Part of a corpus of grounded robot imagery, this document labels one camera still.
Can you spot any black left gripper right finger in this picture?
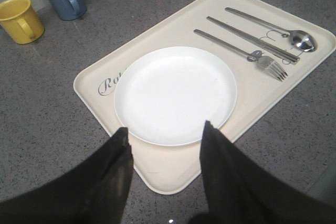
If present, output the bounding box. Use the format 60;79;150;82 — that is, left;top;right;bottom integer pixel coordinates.
189;121;335;223

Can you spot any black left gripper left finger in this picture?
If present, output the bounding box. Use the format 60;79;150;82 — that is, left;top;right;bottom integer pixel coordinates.
1;127;133;223

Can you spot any white round plate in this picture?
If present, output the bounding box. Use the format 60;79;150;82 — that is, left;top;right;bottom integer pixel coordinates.
114;47;237;146

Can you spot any silver metal fork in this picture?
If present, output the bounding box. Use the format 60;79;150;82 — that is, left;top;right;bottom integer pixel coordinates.
194;29;288;81

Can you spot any silver metal chopsticks pair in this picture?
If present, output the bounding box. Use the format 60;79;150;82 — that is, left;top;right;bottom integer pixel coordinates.
206;16;300;65

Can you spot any silver metal spoon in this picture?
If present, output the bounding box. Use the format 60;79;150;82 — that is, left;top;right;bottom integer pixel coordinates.
225;7;318;52

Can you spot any cream rabbit print tray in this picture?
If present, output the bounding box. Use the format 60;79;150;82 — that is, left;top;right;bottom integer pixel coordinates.
73;0;335;195

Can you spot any yellow enamel mug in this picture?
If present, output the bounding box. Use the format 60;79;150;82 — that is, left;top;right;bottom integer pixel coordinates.
1;0;45;45

